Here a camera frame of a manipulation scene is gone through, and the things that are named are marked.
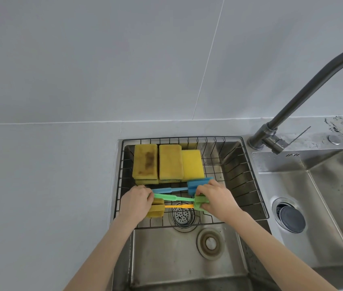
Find person's right hand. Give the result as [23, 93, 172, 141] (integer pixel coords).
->
[194, 179, 239, 223]

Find person's left hand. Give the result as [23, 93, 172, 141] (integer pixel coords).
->
[119, 185, 155, 223]

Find yellow sponge brush orange handle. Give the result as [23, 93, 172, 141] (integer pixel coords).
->
[146, 199, 195, 219]

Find green sponge brush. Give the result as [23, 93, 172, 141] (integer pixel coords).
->
[153, 193, 211, 213]

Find person's left forearm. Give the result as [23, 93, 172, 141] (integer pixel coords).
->
[64, 216, 144, 291]

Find person's right forearm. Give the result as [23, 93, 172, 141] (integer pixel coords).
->
[224, 209, 339, 291]

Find blue sponge brush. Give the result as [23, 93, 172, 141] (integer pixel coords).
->
[151, 177, 214, 196]

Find bright yellow sponge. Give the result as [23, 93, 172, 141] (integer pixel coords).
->
[181, 150, 205, 182]

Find perforated metal drain strainer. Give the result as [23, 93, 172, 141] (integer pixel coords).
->
[171, 206, 197, 233]

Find stained yellow sponge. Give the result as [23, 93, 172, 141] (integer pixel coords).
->
[132, 144, 159, 180]

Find dull yellow sponge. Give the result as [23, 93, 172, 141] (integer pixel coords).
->
[158, 144, 184, 181]

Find grey sink drain stopper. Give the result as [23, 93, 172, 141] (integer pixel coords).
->
[271, 196, 307, 234]

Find stainless steel double sink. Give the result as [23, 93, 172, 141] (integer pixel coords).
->
[108, 135, 343, 291]

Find dark grey kitchen faucet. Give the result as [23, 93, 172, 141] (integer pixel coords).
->
[247, 41, 343, 155]

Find black wire sink basket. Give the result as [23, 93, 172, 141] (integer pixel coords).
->
[113, 136, 270, 230]

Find round metal drain ring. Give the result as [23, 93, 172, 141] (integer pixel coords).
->
[197, 228, 225, 260]

